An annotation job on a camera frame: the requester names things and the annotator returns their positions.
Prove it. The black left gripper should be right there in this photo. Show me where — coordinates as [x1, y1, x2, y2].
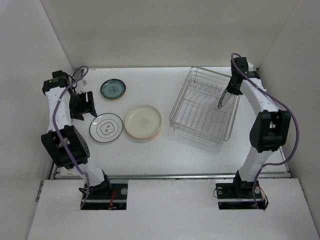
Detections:
[69, 90, 96, 120]

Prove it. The white plate dark lettered rim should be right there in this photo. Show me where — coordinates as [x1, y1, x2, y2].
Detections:
[217, 89, 236, 110]

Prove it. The white plate black rim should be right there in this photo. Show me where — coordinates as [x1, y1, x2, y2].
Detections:
[89, 113, 124, 144]

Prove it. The blue patterned small plate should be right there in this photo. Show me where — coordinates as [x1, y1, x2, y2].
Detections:
[100, 77, 127, 101]

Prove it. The cream plastic plate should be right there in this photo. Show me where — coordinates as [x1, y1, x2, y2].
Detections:
[124, 105, 162, 139]

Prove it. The yellow plastic plate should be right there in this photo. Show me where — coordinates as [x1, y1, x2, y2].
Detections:
[128, 125, 163, 144]

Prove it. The pink plastic plate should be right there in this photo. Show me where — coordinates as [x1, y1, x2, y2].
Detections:
[132, 126, 162, 142]

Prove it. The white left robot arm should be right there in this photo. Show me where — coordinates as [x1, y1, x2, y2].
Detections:
[41, 65, 113, 199]

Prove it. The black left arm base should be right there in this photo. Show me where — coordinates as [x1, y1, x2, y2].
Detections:
[80, 181, 128, 211]

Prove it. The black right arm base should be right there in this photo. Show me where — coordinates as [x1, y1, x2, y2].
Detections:
[213, 180, 269, 210]

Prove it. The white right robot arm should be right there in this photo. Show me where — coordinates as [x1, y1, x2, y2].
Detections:
[226, 55, 292, 198]

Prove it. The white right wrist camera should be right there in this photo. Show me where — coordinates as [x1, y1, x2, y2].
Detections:
[247, 61, 257, 72]

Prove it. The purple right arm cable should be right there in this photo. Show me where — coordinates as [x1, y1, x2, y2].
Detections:
[230, 52, 300, 210]

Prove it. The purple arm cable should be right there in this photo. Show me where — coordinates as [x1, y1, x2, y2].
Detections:
[230, 52, 300, 210]
[50, 65, 91, 208]

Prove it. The wire dish rack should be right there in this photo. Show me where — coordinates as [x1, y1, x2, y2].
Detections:
[169, 66, 240, 143]

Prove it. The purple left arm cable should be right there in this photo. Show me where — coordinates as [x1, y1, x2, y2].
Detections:
[50, 65, 91, 208]

